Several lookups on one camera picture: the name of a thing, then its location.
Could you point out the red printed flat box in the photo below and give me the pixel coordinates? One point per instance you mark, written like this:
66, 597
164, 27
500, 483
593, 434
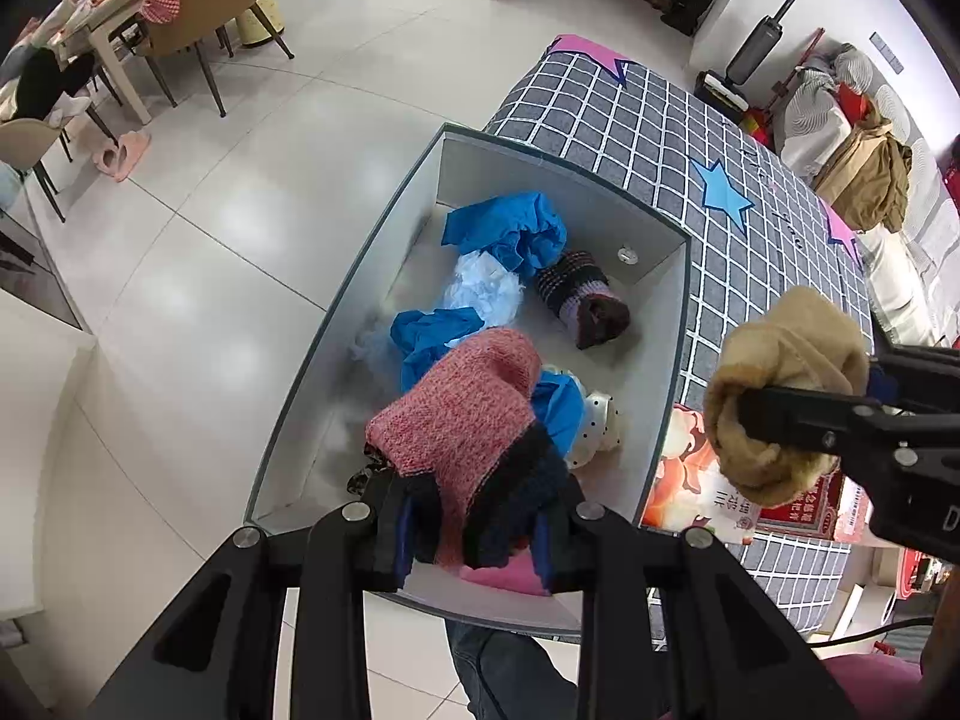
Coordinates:
810, 510

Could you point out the white cardboard storage box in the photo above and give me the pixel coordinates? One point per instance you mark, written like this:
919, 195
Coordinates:
525, 172

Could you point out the tan fleece sock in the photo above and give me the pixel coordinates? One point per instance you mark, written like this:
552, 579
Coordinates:
787, 337

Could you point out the pale yellow bin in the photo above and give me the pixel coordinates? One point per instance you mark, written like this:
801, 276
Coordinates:
262, 19

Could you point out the black glass cabinet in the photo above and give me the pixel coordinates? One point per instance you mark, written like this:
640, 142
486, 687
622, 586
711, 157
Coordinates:
30, 270

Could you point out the small red box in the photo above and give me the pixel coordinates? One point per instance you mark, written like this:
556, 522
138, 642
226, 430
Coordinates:
757, 126

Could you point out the white polka dot sock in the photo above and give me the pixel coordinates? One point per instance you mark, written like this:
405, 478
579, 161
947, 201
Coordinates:
596, 420

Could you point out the brown jacket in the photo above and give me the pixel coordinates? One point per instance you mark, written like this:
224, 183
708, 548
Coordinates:
870, 172

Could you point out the white quilted bedding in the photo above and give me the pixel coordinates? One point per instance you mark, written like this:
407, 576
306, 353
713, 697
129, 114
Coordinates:
814, 120

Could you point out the white dining table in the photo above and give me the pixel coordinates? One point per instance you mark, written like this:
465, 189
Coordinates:
112, 11

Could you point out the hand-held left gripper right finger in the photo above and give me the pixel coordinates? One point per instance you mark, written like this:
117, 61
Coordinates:
541, 547

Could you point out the striped purple brown sock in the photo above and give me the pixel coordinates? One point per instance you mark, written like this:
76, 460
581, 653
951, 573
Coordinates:
577, 289

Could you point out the person's blue jeans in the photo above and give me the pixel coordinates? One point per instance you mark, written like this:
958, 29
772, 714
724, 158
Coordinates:
510, 675

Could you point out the upright vacuum cleaner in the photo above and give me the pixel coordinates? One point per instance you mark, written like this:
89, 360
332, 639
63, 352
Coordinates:
757, 41

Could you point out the pink and black knit sock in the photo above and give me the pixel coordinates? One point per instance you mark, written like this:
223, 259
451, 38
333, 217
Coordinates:
457, 420

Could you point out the white printed paper bag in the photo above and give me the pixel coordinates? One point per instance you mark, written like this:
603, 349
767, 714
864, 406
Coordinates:
682, 465

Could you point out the red broom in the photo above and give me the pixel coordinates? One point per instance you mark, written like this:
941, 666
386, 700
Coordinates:
799, 64

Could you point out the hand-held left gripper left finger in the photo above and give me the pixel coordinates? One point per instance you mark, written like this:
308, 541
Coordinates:
405, 532

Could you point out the light blue fluffy scrunchie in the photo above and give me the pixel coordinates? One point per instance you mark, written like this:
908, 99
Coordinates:
480, 285

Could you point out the blue plastic shoe cover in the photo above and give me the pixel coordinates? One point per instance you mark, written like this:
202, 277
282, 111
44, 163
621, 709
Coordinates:
559, 409
510, 221
427, 337

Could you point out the grey checked star blanket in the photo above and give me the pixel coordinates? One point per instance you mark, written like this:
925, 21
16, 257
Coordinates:
637, 127

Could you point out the pink slipper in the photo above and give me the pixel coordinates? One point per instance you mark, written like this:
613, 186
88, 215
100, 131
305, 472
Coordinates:
135, 144
111, 161

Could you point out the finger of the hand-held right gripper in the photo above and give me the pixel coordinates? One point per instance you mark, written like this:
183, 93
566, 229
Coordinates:
795, 412
889, 382

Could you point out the person's maroon sweater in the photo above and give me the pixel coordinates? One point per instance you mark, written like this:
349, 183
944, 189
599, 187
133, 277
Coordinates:
877, 690

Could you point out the beige dining chair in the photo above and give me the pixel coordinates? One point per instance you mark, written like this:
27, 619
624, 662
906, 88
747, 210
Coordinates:
30, 139

